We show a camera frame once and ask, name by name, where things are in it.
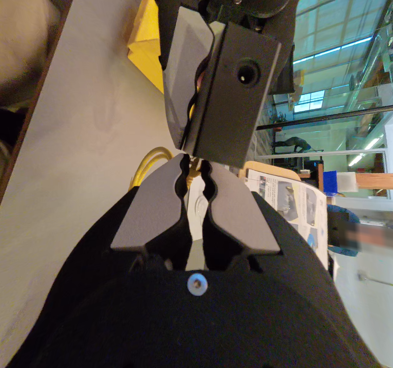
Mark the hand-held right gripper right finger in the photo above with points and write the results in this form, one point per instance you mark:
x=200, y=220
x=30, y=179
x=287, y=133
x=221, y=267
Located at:
x=239, y=217

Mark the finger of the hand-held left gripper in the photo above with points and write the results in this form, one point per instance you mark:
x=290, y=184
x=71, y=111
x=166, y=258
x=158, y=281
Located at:
x=181, y=82

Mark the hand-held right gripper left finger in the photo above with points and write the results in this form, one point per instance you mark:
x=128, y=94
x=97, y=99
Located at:
x=150, y=208

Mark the yellow plastic bin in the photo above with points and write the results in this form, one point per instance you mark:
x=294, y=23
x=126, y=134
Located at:
x=144, y=46

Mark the black network switch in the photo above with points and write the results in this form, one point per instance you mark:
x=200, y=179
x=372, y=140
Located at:
x=227, y=113

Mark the printed instruction sheet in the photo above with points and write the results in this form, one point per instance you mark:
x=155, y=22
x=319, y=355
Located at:
x=294, y=202

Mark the light wooden display board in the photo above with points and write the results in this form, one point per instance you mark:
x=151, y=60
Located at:
x=270, y=167

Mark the blue storage bin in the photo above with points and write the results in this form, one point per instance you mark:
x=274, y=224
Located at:
x=330, y=182

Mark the person's khaki trouser leg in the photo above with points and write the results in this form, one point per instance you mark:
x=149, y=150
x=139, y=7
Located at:
x=21, y=36

